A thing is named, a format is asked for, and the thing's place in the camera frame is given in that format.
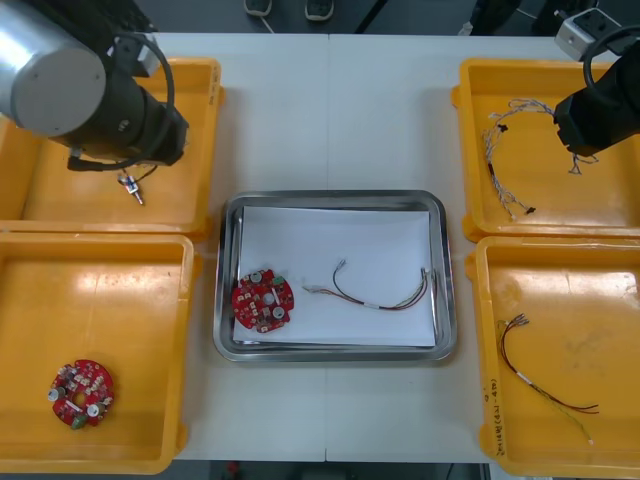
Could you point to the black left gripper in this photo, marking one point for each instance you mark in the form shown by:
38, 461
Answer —
167, 135

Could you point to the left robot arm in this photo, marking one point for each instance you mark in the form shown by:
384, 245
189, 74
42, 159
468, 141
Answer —
55, 85

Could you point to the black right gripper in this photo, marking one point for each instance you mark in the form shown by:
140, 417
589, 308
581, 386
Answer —
595, 120

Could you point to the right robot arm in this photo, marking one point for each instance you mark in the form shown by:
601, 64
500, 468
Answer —
580, 30

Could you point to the round red circuit board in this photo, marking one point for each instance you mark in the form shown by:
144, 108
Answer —
255, 310
85, 385

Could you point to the white paper sheet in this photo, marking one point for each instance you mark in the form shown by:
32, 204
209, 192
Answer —
350, 235

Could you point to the yellow-orange plastic bin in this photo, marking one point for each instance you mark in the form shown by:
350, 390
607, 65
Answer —
530, 160
195, 190
565, 350
140, 325

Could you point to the person's foot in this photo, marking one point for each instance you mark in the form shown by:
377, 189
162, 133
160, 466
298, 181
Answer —
320, 7
257, 6

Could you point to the steel tray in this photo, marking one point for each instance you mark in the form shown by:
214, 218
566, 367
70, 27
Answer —
225, 280

